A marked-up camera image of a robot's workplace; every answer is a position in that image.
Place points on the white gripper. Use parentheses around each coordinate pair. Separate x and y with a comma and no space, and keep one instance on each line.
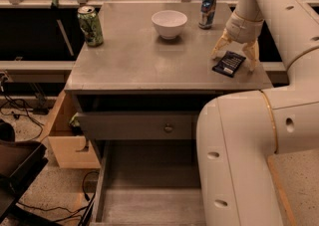
(241,31)

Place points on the dark blue rxbar wrapper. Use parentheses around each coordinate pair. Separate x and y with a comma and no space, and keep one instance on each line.
(229,64)

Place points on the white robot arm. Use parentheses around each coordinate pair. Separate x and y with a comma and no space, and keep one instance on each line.
(237,133)

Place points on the blue energy drink can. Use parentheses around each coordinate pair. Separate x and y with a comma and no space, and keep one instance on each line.
(207,11)

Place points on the green soda can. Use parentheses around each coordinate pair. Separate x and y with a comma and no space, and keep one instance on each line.
(90,25)

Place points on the white ceramic bowl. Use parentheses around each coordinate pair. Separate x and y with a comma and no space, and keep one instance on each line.
(169,23)

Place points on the grey wooden cabinet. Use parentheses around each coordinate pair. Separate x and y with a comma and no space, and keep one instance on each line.
(136,70)

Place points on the round brass drawer knob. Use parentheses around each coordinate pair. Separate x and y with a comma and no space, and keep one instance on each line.
(168,128)

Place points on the grey upper drawer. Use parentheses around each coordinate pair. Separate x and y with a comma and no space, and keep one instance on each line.
(137,126)

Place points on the open grey bottom drawer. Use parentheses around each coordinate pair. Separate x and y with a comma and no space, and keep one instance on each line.
(149,183)

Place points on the light wooden box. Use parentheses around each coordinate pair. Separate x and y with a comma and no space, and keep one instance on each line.
(71,150)

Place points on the black bin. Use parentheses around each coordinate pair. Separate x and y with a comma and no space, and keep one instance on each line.
(20,163)

